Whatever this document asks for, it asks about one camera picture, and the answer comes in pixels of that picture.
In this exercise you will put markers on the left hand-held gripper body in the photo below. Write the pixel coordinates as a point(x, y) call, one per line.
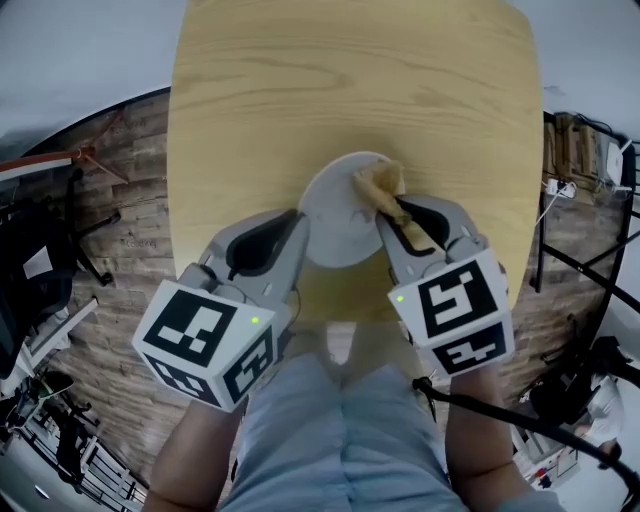
point(200, 340)

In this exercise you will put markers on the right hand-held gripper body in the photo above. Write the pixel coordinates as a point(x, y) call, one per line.
point(460, 310)

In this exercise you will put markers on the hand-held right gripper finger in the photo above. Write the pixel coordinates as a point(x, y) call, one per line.
point(462, 227)
point(402, 262)

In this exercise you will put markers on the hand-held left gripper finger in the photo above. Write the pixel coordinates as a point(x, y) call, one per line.
point(225, 240)
point(287, 275)

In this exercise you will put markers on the white round plate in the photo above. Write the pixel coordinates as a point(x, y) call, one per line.
point(335, 220)

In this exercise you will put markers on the person's left forearm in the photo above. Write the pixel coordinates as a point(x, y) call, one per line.
point(195, 460)

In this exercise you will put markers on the person's right forearm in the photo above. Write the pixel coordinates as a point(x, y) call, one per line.
point(480, 440)

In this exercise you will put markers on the white power strip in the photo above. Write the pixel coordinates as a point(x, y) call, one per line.
point(560, 188)

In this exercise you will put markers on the wooden crate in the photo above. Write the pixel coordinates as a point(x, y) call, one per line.
point(570, 147)

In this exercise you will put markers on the white desk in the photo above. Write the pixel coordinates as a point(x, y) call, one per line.
point(65, 322)

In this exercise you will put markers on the black metal rack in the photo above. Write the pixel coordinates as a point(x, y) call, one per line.
point(75, 450)

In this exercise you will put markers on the white router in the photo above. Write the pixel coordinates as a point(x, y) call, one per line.
point(616, 162)

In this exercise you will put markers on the black office chair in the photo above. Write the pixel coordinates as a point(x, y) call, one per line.
point(40, 280)

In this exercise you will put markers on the person's light blue shirt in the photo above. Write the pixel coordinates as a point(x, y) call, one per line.
point(340, 440)

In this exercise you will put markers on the red-brown coat rack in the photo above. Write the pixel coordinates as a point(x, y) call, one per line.
point(35, 161)

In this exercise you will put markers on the black metal frame stand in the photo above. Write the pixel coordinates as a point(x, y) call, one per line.
point(600, 257)

